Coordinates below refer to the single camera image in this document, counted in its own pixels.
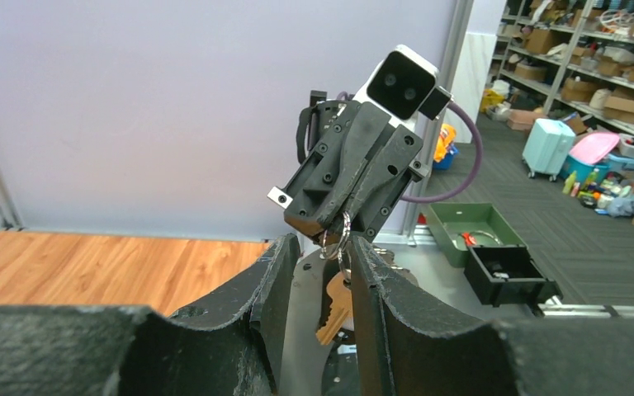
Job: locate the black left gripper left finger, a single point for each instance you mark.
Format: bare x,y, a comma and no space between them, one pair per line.
229,342

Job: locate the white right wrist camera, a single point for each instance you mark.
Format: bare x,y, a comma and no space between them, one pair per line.
405,86

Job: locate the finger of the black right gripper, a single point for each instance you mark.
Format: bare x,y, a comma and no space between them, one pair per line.
362,203
358,127

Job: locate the pink plastic lid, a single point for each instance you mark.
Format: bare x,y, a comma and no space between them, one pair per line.
593,147

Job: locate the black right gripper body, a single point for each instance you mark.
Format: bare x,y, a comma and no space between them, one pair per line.
306,191

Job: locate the green plastic tray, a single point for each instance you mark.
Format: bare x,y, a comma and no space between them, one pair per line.
448,222

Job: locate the silver metal key holder plate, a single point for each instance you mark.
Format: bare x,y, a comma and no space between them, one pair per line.
308,367

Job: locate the light blue suitcase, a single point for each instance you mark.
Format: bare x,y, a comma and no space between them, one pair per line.
547,147

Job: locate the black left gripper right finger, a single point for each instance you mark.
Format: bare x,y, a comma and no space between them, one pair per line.
411,343

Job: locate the metal storage shelf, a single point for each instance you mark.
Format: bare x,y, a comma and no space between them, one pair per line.
570,56

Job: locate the black open box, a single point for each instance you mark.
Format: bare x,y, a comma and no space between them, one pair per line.
508,274

